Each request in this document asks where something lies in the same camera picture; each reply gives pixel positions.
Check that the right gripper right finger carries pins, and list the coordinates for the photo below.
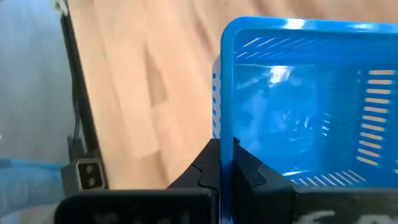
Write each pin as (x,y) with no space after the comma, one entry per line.
(248,174)

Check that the black aluminium table frame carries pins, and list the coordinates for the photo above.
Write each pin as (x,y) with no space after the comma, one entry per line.
(85,109)

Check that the blue plastic basket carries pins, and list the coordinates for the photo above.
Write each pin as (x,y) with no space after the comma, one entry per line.
(280,124)

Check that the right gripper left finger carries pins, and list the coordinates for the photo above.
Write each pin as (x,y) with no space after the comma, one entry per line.
(205,171)

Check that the white bracket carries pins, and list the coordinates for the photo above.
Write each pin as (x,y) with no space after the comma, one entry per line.
(61,7)

